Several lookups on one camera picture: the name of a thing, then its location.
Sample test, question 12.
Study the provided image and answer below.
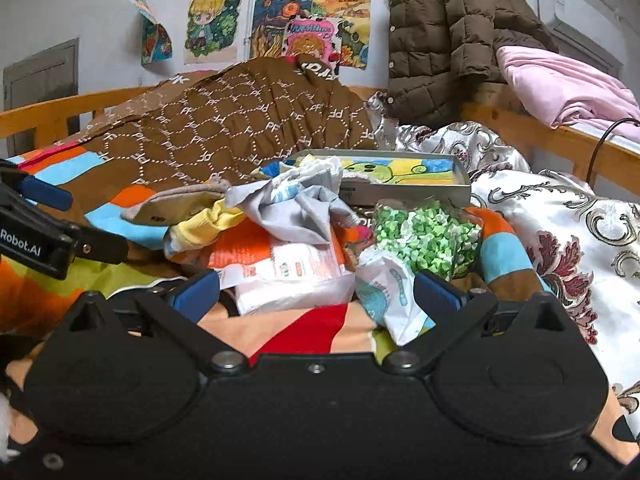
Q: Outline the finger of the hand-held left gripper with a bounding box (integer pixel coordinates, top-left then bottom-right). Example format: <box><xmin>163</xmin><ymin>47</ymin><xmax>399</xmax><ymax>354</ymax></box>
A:
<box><xmin>60</xmin><ymin>220</ymin><xmax>130</xmax><ymax>266</ymax></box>
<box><xmin>0</xmin><ymin>159</ymin><xmax>74</xmax><ymax>213</ymax></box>

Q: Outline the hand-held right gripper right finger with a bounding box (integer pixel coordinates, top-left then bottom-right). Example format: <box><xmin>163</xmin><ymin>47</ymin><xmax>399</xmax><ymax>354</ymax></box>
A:
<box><xmin>382</xmin><ymin>270</ymin><xmax>593</xmax><ymax>377</ymax></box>

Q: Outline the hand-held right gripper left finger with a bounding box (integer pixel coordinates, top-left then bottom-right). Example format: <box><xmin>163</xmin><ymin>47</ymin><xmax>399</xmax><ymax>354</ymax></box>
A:
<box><xmin>47</xmin><ymin>270</ymin><xmax>248</xmax><ymax>377</ymax></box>

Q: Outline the yellow white sock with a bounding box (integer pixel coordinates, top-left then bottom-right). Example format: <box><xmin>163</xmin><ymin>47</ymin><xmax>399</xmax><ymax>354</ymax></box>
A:
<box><xmin>165</xmin><ymin>199</ymin><xmax>248</xmax><ymax>261</ymax></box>

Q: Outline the colourful cartoon storage box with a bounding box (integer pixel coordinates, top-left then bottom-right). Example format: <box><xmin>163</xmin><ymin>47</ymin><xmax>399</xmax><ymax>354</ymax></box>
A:
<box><xmin>285</xmin><ymin>149</ymin><xmax>473</xmax><ymax>206</ymax></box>

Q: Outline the grey printed cloth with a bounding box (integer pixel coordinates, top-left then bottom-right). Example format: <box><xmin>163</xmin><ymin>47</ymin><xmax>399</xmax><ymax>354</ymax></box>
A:
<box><xmin>225</xmin><ymin>156</ymin><xmax>361</xmax><ymax>246</ymax></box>

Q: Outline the white printed plastic bag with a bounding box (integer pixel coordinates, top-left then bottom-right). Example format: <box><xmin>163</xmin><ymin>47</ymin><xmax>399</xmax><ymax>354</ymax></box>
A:
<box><xmin>355</xmin><ymin>247</ymin><xmax>436</xmax><ymax>346</ymax></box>

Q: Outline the bag of green paper stars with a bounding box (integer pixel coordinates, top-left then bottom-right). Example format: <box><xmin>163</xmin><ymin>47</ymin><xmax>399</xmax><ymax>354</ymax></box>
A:
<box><xmin>372</xmin><ymin>199</ymin><xmax>483</xmax><ymax>281</ymax></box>

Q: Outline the orange white plastic packet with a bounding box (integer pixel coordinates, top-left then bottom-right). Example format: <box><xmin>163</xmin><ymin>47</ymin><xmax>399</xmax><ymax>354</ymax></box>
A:
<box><xmin>207</xmin><ymin>220</ymin><xmax>356</xmax><ymax>316</ymax></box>

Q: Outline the grey door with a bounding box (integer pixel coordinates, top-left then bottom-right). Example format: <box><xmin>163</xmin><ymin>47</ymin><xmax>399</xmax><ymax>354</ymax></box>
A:
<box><xmin>2</xmin><ymin>37</ymin><xmax>81</xmax><ymax>111</ymax></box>

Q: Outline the white floral bedsheet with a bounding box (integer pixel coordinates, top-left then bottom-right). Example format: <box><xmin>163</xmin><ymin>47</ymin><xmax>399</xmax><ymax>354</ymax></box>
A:
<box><xmin>367</xmin><ymin>92</ymin><xmax>640</xmax><ymax>411</ymax></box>

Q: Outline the brown patterned quilt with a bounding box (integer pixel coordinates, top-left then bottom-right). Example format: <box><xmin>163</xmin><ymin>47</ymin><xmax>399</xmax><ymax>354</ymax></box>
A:
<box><xmin>82</xmin><ymin>54</ymin><xmax>381</xmax><ymax>196</ymax></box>

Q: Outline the folded colourful paper drawing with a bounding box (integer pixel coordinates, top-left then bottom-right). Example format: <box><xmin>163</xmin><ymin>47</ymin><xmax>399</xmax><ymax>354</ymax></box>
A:
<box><xmin>130</xmin><ymin>0</ymin><xmax>173</xmax><ymax>66</ymax></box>

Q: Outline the pink blanket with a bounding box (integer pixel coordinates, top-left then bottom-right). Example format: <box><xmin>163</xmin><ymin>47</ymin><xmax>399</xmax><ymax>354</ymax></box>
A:
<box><xmin>496</xmin><ymin>46</ymin><xmax>640</xmax><ymax>131</ymax></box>

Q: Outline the brown puffer jacket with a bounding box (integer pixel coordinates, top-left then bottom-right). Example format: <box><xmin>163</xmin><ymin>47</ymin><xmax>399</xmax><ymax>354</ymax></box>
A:
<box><xmin>387</xmin><ymin>0</ymin><xmax>558</xmax><ymax>128</ymax></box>

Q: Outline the white air conditioner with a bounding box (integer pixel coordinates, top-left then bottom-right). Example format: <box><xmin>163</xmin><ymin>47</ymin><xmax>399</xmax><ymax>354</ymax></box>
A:
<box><xmin>537</xmin><ymin>0</ymin><xmax>623</xmax><ymax>78</ymax></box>

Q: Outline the wooden bed frame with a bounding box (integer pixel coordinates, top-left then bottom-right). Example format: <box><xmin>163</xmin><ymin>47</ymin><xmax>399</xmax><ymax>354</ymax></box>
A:
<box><xmin>0</xmin><ymin>82</ymin><xmax>640</xmax><ymax>196</ymax></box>

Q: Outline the black cable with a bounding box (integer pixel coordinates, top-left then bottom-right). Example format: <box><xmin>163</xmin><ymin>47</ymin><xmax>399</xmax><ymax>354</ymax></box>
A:
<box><xmin>586</xmin><ymin>117</ymin><xmax>640</xmax><ymax>186</ymax></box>

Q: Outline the group of colourful wall drawings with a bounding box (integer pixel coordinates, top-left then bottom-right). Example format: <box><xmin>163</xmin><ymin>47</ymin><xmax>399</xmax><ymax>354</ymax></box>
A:
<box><xmin>174</xmin><ymin>0</ymin><xmax>416</xmax><ymax>68</ymax></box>

